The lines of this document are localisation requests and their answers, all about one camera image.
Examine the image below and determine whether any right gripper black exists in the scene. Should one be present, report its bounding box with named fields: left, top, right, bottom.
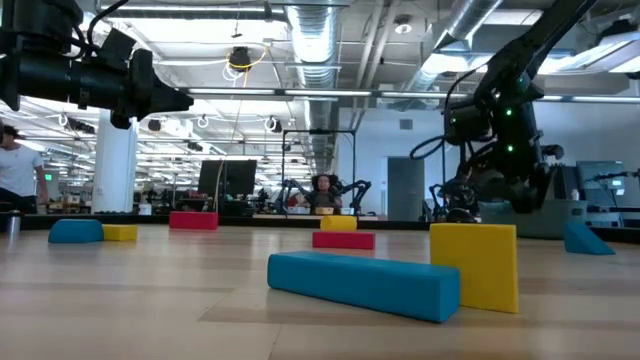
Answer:
left=469, top=144, right=565, bottom=215

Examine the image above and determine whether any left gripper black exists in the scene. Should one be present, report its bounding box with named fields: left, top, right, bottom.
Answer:
left=110, top=48, right=195, bottom=130

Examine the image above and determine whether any blue wedge block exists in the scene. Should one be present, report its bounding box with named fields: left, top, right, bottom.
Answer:
left=563, top=220, right=617, bottom=257

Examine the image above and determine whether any yellow square block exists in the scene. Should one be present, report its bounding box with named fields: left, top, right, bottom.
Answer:
left=429, top=222, right=520, bottom=315

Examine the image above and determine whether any red rectangular block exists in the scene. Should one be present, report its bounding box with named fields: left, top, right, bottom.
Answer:
left=168, top=210, right=220, bottom=232
left=312, top=230, right=377, bottom=251

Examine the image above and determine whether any blue half-round block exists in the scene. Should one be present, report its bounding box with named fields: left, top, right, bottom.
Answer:
left=47, top=218, right=105, bottom=246

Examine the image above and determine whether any long blue block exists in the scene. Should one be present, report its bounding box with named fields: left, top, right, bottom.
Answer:
left=266, top=250, right=462, bottom=324

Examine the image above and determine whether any yellow rounded block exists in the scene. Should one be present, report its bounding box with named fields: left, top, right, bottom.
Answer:
left=319, top=214, right=359, bottom=233

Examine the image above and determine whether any grey plastic bin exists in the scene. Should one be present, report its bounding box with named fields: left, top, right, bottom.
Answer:
left=478, top=198, right=590, bottom=240

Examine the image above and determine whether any black upright panel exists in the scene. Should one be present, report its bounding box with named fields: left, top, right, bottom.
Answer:
left=556, top=163, right=577, bottom=202

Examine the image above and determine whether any desk monitor with lit screen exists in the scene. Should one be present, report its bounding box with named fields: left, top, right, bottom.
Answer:
left=575, top=160, right=627, bottom=192

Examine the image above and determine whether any white building column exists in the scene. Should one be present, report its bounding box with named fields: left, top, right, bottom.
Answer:
left=90, top=108, right=139, bottom=215

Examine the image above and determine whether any black monitor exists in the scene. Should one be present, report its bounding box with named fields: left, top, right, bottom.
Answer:
left=197, top=159, right=258, bottom=198

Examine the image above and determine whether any grey door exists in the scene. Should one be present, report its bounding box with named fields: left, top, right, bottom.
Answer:
left=386, top=156, right=426, bottom=223

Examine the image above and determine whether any long ceiling light bar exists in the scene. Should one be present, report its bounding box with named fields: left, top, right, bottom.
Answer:
left=177, top=87, right=640, bottom=104

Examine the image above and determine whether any person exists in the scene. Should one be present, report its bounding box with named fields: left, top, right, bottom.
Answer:
left=0, top=123, right=50, bottom=215
left=308, top=173, right=345, bottom=216

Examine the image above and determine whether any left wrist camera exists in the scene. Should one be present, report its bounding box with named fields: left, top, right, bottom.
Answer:
left=97, top=27, right=138, bottom=69

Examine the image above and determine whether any black ceiling-hung camera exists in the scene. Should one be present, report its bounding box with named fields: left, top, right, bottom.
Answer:
left=227, top=45, right=253, bottom=72

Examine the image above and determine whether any black aluminium table frame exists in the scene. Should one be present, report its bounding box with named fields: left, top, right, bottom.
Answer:
left=0, top=212, right=640, bottom=245

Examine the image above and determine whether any black frame stand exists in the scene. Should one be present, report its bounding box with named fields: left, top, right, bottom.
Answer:
left=280, top=128, right=358, bottom=217

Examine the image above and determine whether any silver spiral ceiling duct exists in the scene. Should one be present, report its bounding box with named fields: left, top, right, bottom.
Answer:
left=283, top=0, right=344, bottom=176
left=399, top=0, right=504, bottom=109

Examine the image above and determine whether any silver metal post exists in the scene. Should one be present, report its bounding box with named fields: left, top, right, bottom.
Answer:
left=5, top=209, right=23, bottom=240

